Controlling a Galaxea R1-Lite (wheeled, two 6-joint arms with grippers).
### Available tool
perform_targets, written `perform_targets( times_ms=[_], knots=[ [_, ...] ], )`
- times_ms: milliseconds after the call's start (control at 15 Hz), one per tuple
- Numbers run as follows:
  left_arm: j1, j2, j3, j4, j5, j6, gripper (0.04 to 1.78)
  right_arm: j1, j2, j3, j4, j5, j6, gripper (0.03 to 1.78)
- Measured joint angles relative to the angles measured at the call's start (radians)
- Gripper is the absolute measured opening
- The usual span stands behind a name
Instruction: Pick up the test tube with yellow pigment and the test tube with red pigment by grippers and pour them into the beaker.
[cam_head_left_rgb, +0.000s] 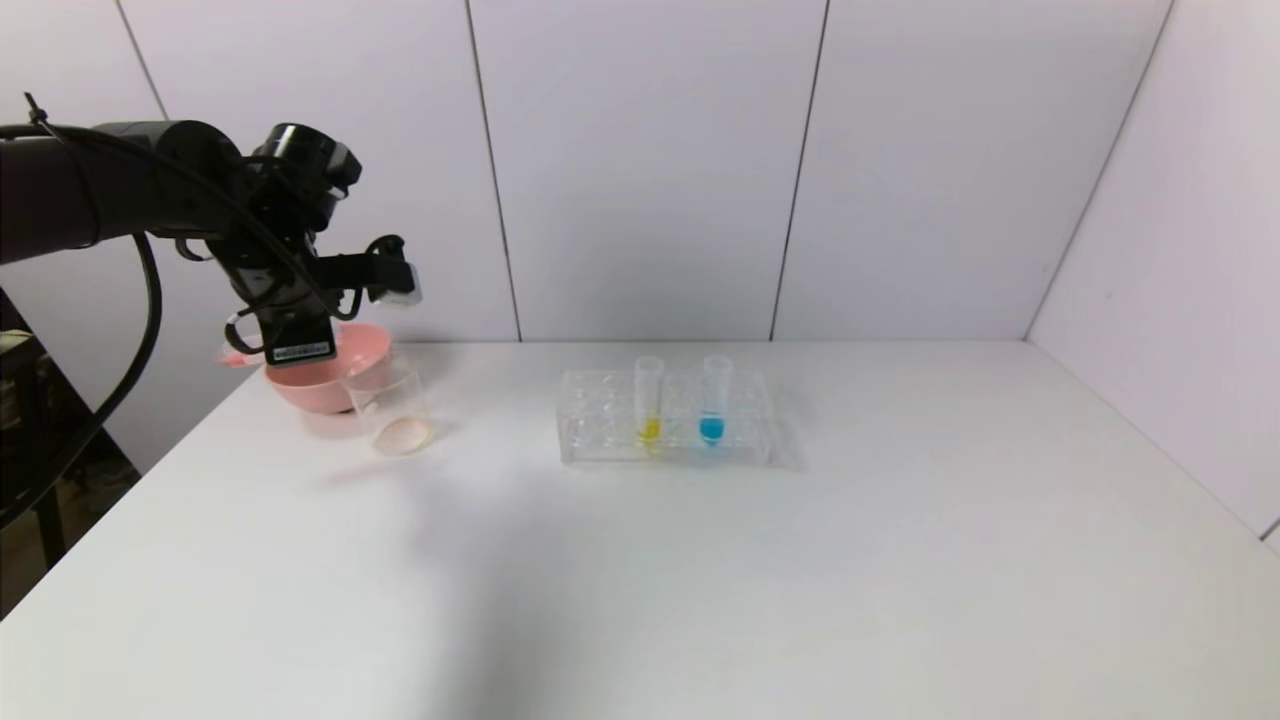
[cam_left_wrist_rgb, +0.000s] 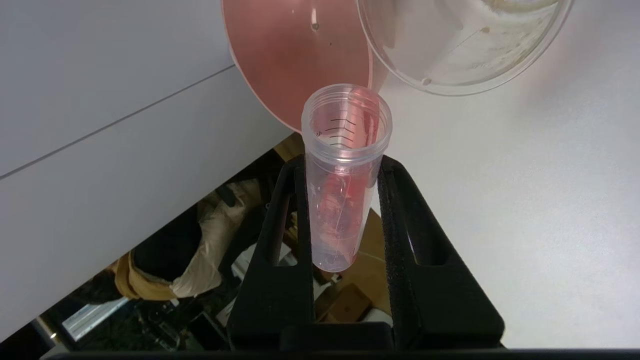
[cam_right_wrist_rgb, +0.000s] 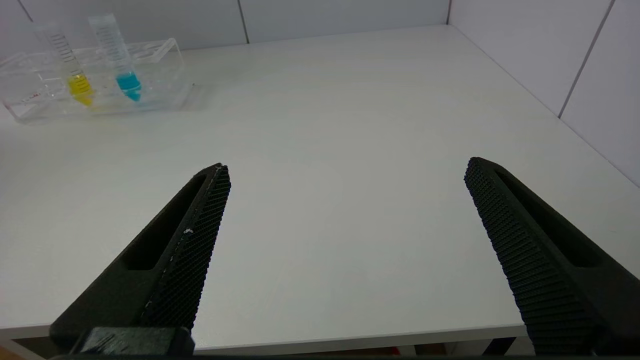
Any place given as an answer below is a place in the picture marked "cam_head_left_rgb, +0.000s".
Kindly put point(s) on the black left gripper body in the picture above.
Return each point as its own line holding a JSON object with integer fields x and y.
{"x": 297, "y": 343}

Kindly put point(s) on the test tube with red pigment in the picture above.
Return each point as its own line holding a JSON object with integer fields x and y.
{"x": 240, "y": 355}

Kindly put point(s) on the test tube with yellow pigment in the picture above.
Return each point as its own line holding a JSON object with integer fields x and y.
{"x": 648, "y": 430}

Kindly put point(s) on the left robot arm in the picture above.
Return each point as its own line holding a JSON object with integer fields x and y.
{"x": 100, "y": 190}

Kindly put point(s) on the clear glass beaker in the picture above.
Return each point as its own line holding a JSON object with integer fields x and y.
{"x": 402, "y": 435}

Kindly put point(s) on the clear acrylic test tube rack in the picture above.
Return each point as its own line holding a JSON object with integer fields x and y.
{"x": 610, "y": 452}

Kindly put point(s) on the test tube with blue pigment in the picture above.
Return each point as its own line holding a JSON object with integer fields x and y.
{"x": 711, "y": 430}

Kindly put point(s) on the pink plastic bowl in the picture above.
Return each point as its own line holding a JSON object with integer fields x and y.
{"x": 320, "y": 395}

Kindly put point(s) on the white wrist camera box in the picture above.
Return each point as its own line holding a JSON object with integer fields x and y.
{"x": 398, "y": 285}

